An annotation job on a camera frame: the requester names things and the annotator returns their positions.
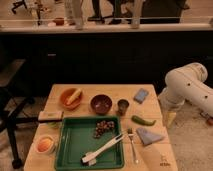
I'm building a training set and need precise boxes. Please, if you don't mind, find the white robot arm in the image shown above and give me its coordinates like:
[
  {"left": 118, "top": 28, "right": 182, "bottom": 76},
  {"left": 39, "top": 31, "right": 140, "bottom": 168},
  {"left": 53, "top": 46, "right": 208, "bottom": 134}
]
[{"left": 158, "top": 62, "right": 213, "bottom": 127}]

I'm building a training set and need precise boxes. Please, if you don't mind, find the orange bowl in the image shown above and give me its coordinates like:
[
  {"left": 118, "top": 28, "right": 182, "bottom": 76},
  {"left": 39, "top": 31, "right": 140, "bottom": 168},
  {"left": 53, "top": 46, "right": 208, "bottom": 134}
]
[{"left": 59, "top": 88, "right": 83, "bottom": 110}]

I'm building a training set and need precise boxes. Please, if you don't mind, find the grey folded cloth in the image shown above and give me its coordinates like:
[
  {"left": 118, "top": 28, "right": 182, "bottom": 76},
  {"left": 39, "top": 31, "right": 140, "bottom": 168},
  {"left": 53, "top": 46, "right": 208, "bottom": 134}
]
[{"left": 136, "top": 128, "right": 164, "bottom": 146}]

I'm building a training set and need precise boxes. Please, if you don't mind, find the green chili pepper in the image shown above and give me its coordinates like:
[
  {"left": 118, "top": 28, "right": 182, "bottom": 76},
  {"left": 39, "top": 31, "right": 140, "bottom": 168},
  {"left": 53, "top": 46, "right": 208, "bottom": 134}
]
[{"left": 131, "top": 115, "right": 156, "bottom": 126}]

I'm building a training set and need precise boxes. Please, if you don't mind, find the blue sponge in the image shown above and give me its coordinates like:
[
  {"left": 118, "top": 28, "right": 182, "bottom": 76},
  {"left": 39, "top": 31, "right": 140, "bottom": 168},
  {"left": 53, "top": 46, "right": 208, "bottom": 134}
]
[{"left": 134, "top": 88, "right": 149, "bottom": 104}]

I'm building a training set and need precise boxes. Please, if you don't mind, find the silver fork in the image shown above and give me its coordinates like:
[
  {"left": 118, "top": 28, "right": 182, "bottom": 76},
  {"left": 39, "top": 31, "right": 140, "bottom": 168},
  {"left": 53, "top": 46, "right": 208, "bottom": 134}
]
[{"left": 127, "top": 128, "right": 139, "bottom": 164}]

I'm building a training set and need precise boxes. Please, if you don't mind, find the bunch of dark grapes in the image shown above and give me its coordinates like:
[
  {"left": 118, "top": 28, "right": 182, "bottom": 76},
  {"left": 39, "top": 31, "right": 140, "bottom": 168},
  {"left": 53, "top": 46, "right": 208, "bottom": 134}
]
[{"left": 94, "top": 120, "right": 115, "bottom": 138}]

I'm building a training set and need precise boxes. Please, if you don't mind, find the yellow corn cob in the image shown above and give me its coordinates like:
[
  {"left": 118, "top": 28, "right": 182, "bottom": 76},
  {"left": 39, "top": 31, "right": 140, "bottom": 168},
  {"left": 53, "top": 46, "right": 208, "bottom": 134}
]
[{"left": 66, "top": 89, "right": 82, "bottom": 105}]

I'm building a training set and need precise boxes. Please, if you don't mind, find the green plastic tray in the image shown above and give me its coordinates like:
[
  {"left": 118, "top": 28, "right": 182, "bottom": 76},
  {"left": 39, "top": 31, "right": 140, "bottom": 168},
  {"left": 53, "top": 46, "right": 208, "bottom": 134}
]
[{"left": 54, "top": 116, "right": 124, "bottom": 171}]

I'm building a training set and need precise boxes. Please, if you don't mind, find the beige rectangular block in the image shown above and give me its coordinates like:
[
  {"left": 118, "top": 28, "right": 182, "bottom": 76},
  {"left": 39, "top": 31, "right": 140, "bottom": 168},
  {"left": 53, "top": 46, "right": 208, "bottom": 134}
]
[{"left": 38, "top": 111, "right": 63, "bottom": 121}]

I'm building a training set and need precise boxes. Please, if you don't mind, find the orange fruit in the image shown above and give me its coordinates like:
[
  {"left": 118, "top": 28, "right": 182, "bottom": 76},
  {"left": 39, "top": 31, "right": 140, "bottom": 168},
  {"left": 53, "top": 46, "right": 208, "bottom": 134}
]
[{"left": 38, "top": 138, "right": 53, "bottom": 152}]

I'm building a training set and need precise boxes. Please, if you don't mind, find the red cup on counter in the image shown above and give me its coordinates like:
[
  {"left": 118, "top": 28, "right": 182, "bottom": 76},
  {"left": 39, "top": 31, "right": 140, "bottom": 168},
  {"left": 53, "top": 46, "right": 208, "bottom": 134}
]
[{"left": 53, "top": 17, "right": 64, "bottom": 26}]

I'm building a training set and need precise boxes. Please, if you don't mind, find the black chair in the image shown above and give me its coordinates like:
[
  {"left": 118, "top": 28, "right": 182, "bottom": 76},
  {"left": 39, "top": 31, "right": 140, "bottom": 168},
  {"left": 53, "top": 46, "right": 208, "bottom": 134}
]
[{"left": 0, "top": 58, "right": 39, "bottom": 170}]

